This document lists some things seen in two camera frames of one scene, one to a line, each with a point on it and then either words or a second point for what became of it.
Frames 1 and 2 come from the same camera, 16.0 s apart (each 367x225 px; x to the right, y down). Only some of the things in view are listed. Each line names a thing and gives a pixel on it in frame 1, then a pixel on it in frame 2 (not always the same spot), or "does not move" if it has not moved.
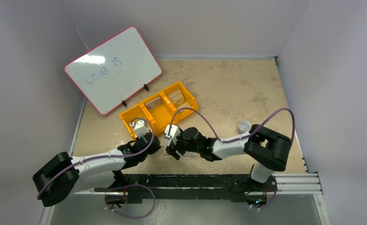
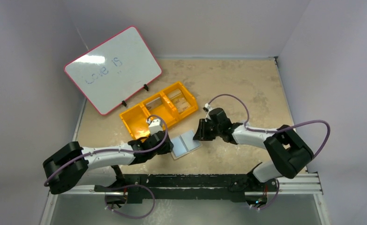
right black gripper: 176,147 -> 203,130
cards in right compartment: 178,100 does not move
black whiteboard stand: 145,86 does not move
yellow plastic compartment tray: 162,110 does not move
